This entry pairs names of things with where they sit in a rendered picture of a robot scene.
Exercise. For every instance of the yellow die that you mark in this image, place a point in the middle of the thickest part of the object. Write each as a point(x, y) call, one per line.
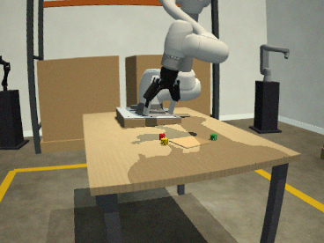
point(164, 140)

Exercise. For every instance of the green die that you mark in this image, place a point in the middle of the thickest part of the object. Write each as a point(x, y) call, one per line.
point(213, 137)

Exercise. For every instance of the tan flat mat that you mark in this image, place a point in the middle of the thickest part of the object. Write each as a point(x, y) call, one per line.
point(189, 141)

